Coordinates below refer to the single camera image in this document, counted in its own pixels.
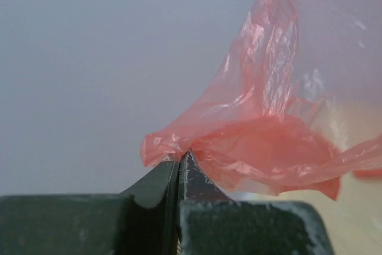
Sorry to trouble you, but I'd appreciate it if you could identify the red plastic trash bag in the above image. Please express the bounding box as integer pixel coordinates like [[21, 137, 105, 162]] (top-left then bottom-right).
[[140, 0, 381, 199]]

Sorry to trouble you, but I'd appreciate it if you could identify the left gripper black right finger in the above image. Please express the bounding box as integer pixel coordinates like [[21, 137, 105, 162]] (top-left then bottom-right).
[[178, 150, 334, 255]]

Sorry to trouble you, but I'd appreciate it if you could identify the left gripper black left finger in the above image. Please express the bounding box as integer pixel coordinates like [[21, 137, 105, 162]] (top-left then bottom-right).
[[1, 162, 179, 254]]

